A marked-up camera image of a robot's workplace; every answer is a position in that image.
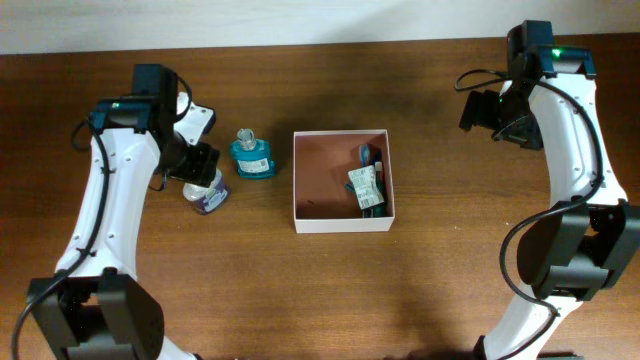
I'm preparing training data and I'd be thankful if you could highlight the clear pump soap bottle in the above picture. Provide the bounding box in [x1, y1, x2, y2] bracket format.
[183, 169, 231, 215]

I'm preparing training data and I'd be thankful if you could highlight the green white packet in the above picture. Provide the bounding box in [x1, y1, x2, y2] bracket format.
[348, 165, 385, 210]

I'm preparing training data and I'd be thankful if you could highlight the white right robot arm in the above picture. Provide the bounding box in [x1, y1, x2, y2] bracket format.
[460, 41, 639, 359]

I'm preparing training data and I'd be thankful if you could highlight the teal mouthwash bottle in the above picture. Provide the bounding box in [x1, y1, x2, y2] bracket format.
[230, 128, 276, 179]

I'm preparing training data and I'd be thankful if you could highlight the white cardboard box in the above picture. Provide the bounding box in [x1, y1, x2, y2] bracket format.
[293, 129, 396, 234]

